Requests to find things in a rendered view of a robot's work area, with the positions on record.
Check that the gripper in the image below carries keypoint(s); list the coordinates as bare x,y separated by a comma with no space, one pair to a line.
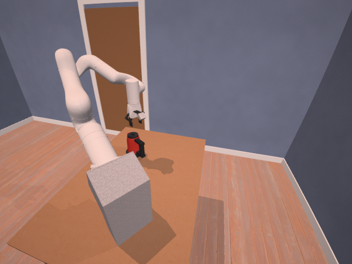
131,114

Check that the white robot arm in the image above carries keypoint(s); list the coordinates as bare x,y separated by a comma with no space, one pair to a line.
79,106

